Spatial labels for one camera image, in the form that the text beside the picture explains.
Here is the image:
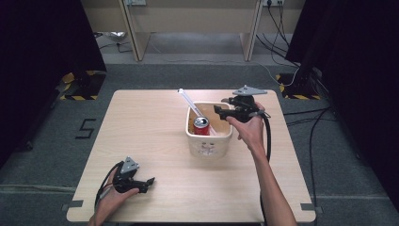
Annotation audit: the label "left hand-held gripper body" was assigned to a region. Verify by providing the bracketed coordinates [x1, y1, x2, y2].
[112, 155, 141, 194]

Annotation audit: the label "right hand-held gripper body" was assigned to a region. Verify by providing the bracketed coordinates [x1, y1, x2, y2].
[227, 85, 268, 124]

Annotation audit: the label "red drink can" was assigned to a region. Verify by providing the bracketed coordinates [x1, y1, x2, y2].
[192, 116, 211, 137]

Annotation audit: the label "long white strip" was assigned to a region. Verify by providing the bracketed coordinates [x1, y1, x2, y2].
[177, 88, 218, 137]

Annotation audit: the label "white square bin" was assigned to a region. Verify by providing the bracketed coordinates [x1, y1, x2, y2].
[185, 101, 234, 159]

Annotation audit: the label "person's right hand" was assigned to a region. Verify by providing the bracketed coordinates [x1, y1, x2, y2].
[225, 102, 268, 155]

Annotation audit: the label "person's left hand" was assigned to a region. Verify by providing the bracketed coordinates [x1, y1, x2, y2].
[88, 168, 140, 222]

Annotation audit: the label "grey tape piece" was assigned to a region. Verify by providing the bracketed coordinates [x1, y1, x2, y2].
[300, 202, 324, 215]
[60, 200, 85, 212]

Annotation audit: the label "stand base with striped tape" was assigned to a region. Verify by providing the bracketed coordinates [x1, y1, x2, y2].
[59, 70, 107, 102]
[276, 67, 323, 101]

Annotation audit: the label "black curtain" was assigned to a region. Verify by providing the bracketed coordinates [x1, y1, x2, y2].
[285, 0, 399, 211]
[0, 0, 107, 168]

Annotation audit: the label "crumpled silver foil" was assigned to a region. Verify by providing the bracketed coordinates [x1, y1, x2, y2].
[103, 30, 127, 42]

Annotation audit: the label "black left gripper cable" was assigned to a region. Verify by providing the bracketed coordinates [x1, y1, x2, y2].
[94, 160, 125, 210]

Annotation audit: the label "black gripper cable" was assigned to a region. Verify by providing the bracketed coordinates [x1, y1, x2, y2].
[94, 160, 125, 210]
[248, 110, 273, 226]

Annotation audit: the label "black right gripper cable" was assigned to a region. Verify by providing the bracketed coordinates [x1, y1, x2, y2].
[248, 110, 273, 226]

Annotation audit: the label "white floor cable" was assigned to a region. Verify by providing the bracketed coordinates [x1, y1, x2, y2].
[250, 60, 299, 88]

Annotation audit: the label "black floor cables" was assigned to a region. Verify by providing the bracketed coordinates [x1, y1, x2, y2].
[282, 106, 337, 127]

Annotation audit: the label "long black floor cable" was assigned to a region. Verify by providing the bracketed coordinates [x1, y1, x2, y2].
[309, 107, 332, 226]

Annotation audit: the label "black socket cables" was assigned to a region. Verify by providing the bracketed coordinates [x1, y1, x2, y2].
[255, 3, 300, 69]

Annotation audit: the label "thin black floor cable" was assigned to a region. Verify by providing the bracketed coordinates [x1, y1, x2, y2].
[93, 31, 135, 55]

